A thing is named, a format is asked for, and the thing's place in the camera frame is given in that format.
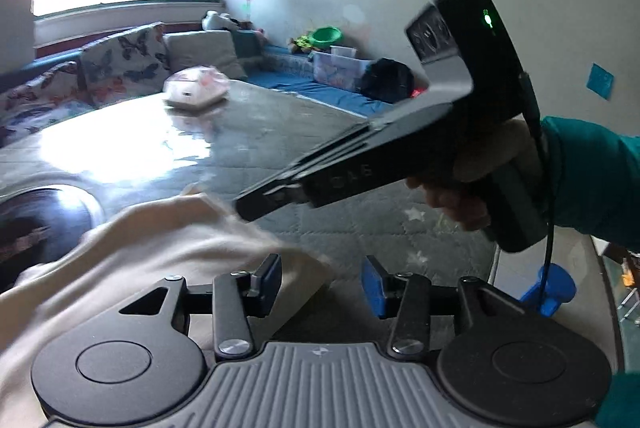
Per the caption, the black bag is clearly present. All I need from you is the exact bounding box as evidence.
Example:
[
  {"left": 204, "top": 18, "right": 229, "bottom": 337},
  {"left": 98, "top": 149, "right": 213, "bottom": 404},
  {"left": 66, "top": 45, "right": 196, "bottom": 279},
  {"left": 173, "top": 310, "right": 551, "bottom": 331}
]
[{"left": 359, "top": 56, "right": 417, "bottom": 104}]

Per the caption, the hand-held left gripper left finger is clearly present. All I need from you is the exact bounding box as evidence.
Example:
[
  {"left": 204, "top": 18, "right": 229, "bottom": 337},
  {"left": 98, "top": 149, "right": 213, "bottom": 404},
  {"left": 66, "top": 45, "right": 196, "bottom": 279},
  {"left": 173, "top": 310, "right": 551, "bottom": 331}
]
[{"left": 117, "top": 254, "right": 284, "bottom": 361}]

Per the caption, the person's teal jacket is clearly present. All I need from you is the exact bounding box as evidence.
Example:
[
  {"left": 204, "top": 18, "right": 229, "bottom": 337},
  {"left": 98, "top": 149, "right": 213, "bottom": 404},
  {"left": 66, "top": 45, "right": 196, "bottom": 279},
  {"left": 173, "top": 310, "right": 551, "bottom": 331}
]
[{"left": 594, "top": 367, "right": 640, "bottom": 428}]

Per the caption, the person's right hand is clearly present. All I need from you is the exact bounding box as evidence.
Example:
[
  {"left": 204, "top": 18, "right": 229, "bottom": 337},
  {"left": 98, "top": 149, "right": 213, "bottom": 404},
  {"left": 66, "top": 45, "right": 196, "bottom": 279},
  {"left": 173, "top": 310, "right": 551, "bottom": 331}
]
[{"left": 406, "top": 118, "right": 546, "bottom": 233}]

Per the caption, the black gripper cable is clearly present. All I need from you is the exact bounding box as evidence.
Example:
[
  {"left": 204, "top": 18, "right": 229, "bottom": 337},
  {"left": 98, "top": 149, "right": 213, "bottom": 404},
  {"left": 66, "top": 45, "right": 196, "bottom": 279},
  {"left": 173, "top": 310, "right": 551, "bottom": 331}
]
[{"left": 517, "top": 72, "right": 557, "bottom": 295}]

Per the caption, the white plush toy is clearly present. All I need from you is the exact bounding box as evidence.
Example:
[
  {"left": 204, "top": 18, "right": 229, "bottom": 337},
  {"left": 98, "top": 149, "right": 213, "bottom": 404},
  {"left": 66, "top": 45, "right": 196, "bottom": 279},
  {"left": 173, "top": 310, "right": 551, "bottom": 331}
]
[{"left": 201, "top": 10, "right": 242, "bottom": 32}]

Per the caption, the blue plastic stool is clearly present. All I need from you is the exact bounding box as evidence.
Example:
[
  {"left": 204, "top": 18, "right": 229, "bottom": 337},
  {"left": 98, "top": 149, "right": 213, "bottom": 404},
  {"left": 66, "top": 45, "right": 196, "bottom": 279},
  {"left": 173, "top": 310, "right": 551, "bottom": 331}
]
[{"left": 519, "top": 264, "right": 577, "bottom": 317}]

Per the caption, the cream long-sleeved shirt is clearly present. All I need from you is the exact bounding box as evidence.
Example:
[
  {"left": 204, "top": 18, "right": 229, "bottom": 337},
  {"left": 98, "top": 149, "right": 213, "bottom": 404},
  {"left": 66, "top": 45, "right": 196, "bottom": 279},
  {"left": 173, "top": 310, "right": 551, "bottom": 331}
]
[{"left": 0, "top": 192, "right": 335, "bottom": 428}]

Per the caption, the beige cushion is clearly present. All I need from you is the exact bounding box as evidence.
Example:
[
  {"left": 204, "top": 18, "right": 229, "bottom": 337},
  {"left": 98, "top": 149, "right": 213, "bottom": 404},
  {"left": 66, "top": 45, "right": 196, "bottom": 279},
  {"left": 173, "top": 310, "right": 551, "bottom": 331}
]
[{"left": 164, "top": 30, "right": 249, "bottom": 82}]

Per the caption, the long butterfly print cushion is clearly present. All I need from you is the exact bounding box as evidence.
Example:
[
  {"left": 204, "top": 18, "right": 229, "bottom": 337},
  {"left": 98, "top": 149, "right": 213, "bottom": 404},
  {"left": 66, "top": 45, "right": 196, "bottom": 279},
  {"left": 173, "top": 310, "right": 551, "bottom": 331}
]
[{"left": 0, "top": 62, "right": 97, "bottom": 145}]

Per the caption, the green plastic bowl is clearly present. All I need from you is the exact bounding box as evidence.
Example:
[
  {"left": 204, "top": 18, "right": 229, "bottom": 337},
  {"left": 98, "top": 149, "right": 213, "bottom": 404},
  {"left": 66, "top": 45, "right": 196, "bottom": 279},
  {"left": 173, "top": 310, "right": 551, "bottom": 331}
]
[{"left": 307, "top": 26, "right": 347, "bottom": 47}]

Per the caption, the person's right forearm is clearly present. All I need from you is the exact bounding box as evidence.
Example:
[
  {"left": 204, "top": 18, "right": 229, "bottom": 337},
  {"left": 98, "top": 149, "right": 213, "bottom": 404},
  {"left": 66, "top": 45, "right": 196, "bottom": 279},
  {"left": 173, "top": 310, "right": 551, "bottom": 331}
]
[{"left": 539, "top": 115, "right": 640, "bottom": 255}]

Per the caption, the white plastic-wrapped box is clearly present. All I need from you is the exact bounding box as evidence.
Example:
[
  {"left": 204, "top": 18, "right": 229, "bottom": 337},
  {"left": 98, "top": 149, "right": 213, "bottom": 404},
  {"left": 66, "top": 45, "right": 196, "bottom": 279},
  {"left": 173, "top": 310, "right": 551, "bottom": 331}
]
[{"left": 163, "top": 66, "right": 232, "bottom": 113}]

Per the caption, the clear plastic storage box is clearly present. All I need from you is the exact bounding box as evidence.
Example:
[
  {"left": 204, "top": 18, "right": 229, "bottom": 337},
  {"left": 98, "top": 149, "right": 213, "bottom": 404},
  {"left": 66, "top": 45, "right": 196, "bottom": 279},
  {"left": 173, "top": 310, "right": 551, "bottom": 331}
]
[{"left": 311, "top": 46, "right": 372, "bottom": 94}]

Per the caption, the blue wall sticker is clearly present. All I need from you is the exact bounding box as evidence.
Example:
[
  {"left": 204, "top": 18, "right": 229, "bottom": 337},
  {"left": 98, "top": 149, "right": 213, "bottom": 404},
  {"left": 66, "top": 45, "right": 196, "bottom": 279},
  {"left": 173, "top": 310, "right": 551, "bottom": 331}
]
[{"left": 587, "top": 63, "right": 615, "bottom": 99}]

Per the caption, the blue corner sofa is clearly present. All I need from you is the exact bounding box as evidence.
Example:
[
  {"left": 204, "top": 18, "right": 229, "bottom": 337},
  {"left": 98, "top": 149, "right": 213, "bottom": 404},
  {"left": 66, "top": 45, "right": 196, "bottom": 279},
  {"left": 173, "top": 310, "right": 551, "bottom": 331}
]
[{"left": 0, "top": 22, "right": 402, "bottom": 149}]

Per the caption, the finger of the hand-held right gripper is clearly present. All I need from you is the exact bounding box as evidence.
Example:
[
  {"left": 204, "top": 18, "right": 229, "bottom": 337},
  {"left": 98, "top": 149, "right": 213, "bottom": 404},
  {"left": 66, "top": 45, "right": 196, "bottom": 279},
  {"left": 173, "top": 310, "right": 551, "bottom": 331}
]
[{"left": 234, "top": 120, "right": 375, "bottom": 225}]

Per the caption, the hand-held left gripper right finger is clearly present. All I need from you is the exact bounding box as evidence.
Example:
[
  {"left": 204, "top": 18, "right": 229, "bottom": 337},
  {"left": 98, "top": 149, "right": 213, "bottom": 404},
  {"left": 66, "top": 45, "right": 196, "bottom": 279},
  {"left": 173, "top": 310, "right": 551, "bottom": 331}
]
[{"left": 361, "top": 255, "right": 522, "bottom": 358}]

